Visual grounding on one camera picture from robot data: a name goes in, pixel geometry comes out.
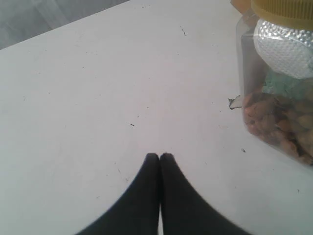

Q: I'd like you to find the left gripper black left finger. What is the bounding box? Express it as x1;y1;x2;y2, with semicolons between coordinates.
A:
78;153;160;235

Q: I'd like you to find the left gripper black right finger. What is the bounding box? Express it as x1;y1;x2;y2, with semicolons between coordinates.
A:
160;153;248;235

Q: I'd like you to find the white backdrop curtain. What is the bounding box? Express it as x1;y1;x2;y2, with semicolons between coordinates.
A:
0;0;125;49

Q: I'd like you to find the clear jar with yellow lid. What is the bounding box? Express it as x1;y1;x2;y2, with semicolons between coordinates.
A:
236;0;313;165

